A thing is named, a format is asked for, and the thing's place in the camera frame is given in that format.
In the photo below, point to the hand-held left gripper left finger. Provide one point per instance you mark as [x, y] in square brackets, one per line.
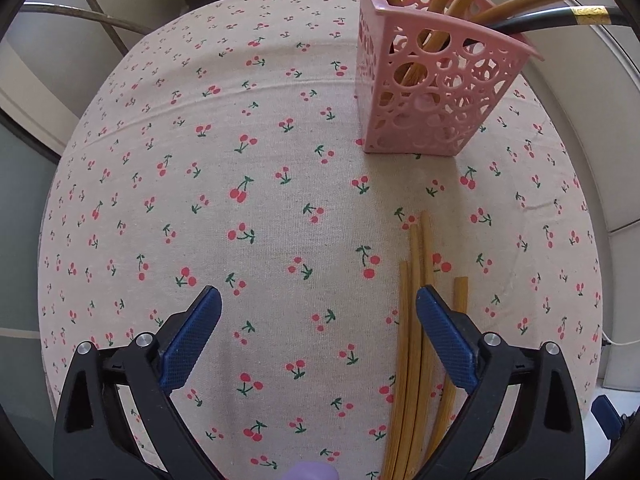
[190, 340]

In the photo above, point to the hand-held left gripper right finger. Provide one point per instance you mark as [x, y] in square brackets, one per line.
[447, 340]

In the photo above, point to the frosted glass sliding door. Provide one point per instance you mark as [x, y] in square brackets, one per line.
[20, 185]

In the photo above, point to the pale purple rounded object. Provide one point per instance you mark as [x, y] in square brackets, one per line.
[310, 472]

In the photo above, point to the cherry print tablecloth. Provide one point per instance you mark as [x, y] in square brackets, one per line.
[250, 210]

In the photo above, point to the pink perforated plastic basket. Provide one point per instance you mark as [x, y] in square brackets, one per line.
[425, 90]

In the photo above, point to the straight grey broom pole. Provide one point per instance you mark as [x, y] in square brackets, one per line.
[97, 0]

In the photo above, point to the curved grey mop pole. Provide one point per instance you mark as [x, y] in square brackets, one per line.
[90, 16]

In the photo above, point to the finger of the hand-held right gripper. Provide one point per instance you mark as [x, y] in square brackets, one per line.
[606, 415]

